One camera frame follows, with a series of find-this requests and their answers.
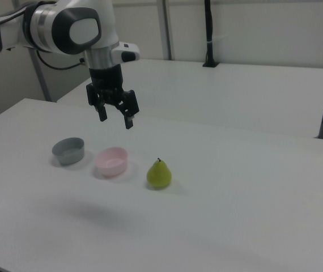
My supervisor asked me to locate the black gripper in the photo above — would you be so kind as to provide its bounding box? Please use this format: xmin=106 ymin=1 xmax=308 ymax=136
xmin=86 ymin=63 xmax=140 ymax=130

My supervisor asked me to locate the green pear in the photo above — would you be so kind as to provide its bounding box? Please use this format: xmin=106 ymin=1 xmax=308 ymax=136
xmin=146 ymin=158 xmax=173 ymax=190

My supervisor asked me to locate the pink plastic bowl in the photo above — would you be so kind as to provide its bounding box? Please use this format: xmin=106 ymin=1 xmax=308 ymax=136
xmin=95 ymin=146 xmax=129 ymax=178

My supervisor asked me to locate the grey plastic bowl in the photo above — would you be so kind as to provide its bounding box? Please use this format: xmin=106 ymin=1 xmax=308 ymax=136
xmin=51 ymin=137 xmax=85 ymax=166

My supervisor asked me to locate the white side table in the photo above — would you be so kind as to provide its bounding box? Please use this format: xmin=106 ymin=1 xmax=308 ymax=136
xmin=56 ymin=58 xmax=323 ymax=139

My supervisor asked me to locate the black pole with base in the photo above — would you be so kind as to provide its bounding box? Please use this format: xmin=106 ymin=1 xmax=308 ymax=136
xmin=202 ymin=0 xmax=219 ymax=68

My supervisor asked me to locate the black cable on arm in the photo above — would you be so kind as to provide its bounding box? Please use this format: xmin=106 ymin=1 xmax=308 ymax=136
xmin=36 ymin=50 xmax=90 ymax=70

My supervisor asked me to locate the grey metal frame post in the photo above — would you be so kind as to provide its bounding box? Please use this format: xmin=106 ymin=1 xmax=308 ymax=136
xmin=31 ymin=48 xmax=51 ymax=102

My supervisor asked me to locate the grey partition post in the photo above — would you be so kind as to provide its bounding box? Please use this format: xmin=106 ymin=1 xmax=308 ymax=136
xmin=159 ymin=0 xmax=175 ymax=61

